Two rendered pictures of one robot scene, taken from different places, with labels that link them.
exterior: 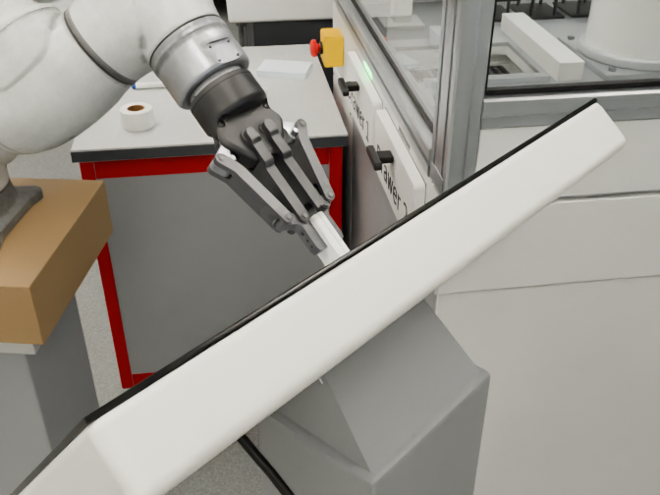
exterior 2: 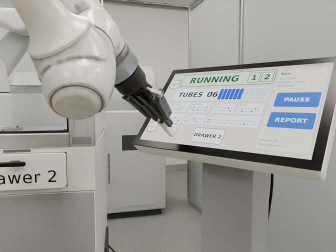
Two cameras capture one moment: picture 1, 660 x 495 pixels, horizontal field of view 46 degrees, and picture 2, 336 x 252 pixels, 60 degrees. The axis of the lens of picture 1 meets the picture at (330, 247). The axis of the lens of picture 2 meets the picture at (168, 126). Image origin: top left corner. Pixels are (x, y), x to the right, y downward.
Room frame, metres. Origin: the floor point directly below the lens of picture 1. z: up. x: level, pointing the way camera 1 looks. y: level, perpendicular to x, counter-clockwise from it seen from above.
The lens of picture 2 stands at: (0.69, 0.79, 1.09)
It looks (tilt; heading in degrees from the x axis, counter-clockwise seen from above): 5 degrees down; 268
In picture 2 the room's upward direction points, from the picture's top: straight up
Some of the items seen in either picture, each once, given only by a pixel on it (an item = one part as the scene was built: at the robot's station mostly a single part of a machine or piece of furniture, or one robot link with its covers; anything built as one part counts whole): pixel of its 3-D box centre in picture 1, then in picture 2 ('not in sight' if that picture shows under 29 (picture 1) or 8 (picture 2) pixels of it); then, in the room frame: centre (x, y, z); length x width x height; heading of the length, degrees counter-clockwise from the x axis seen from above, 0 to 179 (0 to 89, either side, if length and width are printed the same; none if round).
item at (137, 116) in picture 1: (137, 116); not in sight; (1.59, 0.42, 0.78); 0.07 x 0.07 x 0.04
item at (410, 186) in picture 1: (397, 174); (17, 171); (1.13, -0.11, 0.87); 0.29 x 0.02 x 0.11; 8
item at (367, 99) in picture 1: (362, 101); not in sight; (1.44, -0.06, 0.87); 0.29 x 0.02 x 0.11; 8
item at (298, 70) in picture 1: (285, 69); not in sight; (1.92, 0.12, 0.77); 0.13 x 0.09 x 0.02; 80
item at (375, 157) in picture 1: (381, 157); (13, 163); (1.13, -0.08, 0.91); 0.07 x 0.04 x 0.01; 8
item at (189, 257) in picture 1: (221, 223); not in sight; (1.81, 0.29, 0.38); 0.62 x 0.58 x 0.76; 8
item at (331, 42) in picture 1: (330, 47); not in sight; (1.77, 0.00, 0.88); 0.07 x 0.05 x 0.07; 8
